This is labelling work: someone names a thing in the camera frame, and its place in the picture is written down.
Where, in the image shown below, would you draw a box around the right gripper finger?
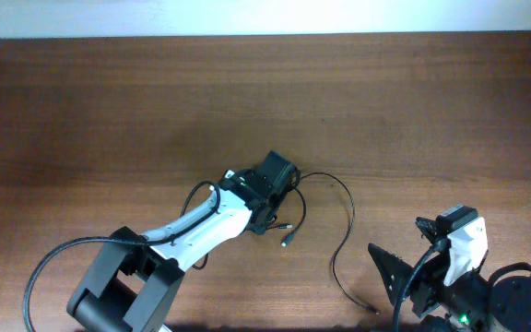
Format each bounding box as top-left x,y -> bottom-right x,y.
368,243 -> 413,305
415,217 -> 438,243

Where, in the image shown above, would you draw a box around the long black usb cable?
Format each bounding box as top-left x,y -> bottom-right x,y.
298,171 -> 381,316

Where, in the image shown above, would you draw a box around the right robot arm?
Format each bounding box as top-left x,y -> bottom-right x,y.
368,214 -> 531,331

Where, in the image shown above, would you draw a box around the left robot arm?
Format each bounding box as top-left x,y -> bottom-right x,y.
66,151 -> 300,332

